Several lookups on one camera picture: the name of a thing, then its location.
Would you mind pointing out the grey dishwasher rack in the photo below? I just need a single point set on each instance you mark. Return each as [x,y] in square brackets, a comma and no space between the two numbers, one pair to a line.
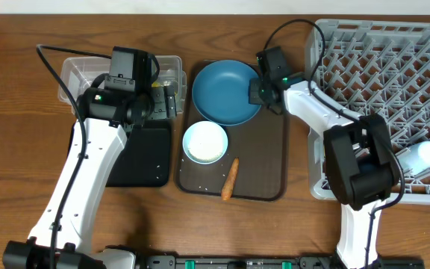
[376,67]

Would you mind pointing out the yellow snack wrapper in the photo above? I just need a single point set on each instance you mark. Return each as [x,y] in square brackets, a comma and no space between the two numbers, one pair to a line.
[161,86]

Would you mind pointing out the dark blue plate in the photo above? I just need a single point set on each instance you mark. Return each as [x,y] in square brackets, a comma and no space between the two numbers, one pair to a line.
[220,92]

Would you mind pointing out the dark brown serving tray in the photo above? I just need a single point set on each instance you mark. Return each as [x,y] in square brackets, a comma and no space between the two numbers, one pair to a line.
[260,145]

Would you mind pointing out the light blue bowl with rice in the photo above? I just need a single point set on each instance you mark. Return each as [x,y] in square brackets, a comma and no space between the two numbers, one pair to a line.
[205,142]

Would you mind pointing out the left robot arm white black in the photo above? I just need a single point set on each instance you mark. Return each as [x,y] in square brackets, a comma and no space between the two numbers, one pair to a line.
[125,142]

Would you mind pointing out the orange carrot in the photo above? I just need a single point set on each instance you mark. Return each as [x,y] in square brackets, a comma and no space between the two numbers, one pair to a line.
[228,187]

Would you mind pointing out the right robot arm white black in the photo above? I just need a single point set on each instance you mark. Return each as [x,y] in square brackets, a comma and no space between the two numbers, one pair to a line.
[360,165]

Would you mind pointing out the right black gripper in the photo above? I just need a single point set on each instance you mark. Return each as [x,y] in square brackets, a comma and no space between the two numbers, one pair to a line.
[256,97]

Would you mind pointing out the black tray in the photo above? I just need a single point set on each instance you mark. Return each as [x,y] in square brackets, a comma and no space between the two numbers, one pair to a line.
[145,159]

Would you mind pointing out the blue cup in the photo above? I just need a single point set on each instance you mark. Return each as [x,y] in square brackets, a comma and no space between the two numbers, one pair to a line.
[417,158]

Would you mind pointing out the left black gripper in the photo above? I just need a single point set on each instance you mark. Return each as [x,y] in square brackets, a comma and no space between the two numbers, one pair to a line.
[166,102]

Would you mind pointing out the clear plastic waste bin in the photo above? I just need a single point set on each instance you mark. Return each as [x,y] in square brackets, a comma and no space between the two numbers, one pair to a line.
[78,74]

